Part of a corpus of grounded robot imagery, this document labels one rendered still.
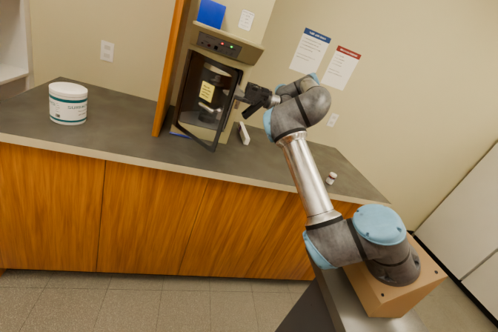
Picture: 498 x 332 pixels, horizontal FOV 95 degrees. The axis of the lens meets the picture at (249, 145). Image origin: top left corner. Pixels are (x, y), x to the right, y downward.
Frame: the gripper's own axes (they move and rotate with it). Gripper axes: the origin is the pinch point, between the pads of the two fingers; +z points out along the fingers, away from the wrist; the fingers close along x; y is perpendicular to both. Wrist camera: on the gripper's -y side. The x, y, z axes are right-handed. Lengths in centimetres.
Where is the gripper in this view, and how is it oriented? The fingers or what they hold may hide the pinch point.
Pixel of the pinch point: (225, 93)
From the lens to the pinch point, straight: 103.9
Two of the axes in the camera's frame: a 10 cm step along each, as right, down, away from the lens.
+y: 3.3, -8.5, -4.2
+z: -9.3, -2.1, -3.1
